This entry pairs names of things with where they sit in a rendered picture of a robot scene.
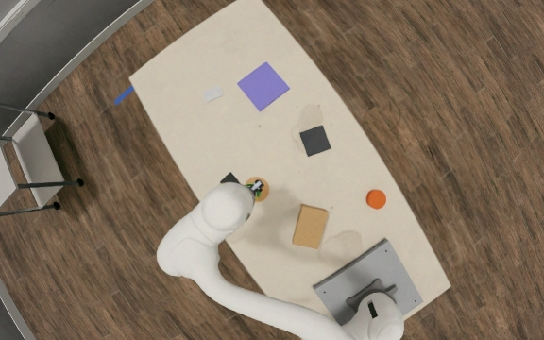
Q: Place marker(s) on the dark grey square slate coaster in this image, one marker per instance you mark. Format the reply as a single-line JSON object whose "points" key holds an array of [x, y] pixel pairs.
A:
{"points": [[315, 140]]}

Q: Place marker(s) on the tan round disc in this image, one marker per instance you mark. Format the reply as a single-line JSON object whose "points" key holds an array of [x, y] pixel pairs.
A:
{"points": [[265, 189]]}

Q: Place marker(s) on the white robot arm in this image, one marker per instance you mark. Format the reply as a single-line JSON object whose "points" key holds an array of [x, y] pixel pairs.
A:
{"points": [[190, 249]]}

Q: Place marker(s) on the tan cardboard box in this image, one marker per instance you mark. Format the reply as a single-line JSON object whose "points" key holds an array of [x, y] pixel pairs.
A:
{"points": [[310, 226]]}

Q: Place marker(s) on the orange short cylinder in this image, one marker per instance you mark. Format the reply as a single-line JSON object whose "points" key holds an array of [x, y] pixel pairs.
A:
{"points": [[375, 199]]}

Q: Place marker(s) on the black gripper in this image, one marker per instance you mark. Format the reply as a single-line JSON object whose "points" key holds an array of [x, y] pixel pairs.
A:
{"points": [[258, 184]]}

